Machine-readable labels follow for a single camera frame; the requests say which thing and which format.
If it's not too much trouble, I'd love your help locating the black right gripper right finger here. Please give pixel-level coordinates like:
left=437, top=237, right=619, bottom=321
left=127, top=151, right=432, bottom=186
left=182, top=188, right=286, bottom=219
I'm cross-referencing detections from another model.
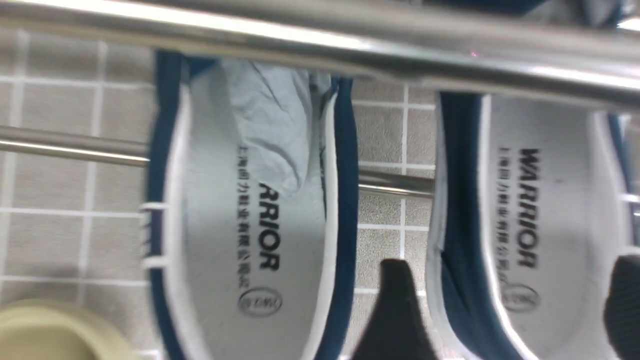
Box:
left=603, top=255, right=640, bottom=360

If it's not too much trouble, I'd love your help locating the metal shoe rack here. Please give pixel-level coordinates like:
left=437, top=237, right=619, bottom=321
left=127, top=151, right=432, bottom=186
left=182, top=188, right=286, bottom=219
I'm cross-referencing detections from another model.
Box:
left=1, top=0, right=639, bottom=201

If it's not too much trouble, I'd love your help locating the navy blue sneaker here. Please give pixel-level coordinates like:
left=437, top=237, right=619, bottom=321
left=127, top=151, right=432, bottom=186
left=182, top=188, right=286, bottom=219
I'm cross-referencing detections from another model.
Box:
left=141, top=50, right=359, bottom=360
left=425, top=92, right=639, bottom=360

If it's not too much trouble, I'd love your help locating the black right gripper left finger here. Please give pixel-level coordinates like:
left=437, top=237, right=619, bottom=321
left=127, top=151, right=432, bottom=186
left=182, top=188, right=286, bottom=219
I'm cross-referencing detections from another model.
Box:
left=350, top=259, right=438, bottom=360

